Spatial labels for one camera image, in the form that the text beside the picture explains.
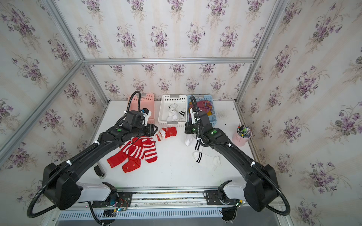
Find white plastic basket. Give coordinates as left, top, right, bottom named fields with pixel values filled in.
left=158, top=95, right=187, bottom=127

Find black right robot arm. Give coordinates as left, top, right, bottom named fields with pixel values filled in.
left=185, top=95, right=291, bottom=216

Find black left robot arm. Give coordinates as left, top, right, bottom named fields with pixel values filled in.
left=26, top=103, right=158, bottom=218

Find red white striped sock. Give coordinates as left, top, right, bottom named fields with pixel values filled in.
left=120, top=137, right=158, bottom=163

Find white ankle sock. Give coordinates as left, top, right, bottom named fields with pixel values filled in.
left=166, top=104, right=186, bottom=121

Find pink pen cup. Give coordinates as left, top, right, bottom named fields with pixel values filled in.
left=232, top=124, right=252, bottom=147

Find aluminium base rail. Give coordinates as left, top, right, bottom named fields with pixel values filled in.
left=50, top=186, right=285, bottom=211

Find pink plastic basket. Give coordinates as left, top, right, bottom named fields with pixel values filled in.
left=130, top=93, right=155, bottom=124

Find purple striped sock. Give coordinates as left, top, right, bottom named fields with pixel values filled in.
left=197, top=100, right=213, bottom=116

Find plain red sock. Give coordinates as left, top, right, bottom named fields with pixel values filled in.
left=107, top=151, right=128, bottom=168

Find red santa christmas sock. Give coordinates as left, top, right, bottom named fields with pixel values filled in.
left=156, top=127, right=177, bottom=142

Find blue plastic basket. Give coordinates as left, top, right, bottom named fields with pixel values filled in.
left=187, top=95, right=217, bottom=127

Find grey black stapler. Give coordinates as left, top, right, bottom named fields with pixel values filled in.
left=93, top=163, right=106, bottom=179

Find white sock black stripes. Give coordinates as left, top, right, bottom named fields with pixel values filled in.
left=185, top=135, right=221, bottom=171

